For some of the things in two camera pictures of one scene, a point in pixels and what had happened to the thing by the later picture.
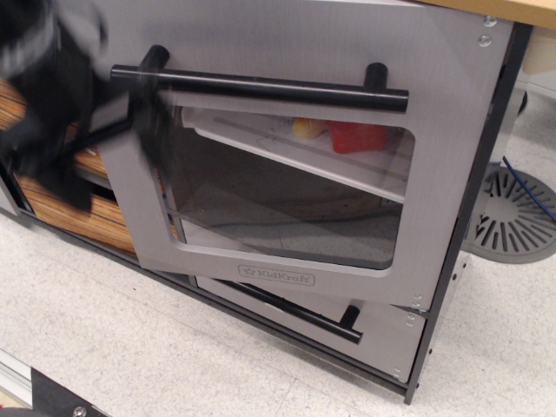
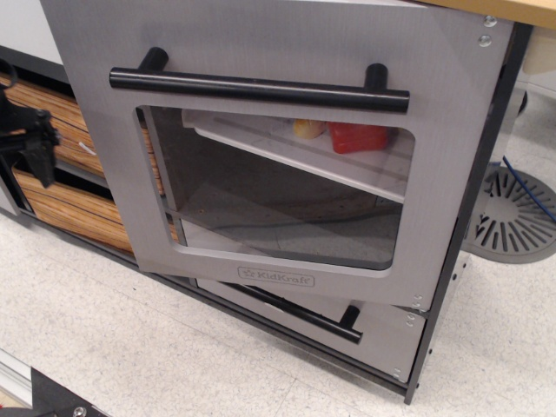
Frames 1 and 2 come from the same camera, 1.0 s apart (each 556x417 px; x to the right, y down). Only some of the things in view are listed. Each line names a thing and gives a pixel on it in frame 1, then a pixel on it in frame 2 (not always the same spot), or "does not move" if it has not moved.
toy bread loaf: x=309 y=128 does not move
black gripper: x=47 y=116 to x=27 y=132
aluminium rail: x=16 y=378 does not move
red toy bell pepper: x=352 y=135 does not move
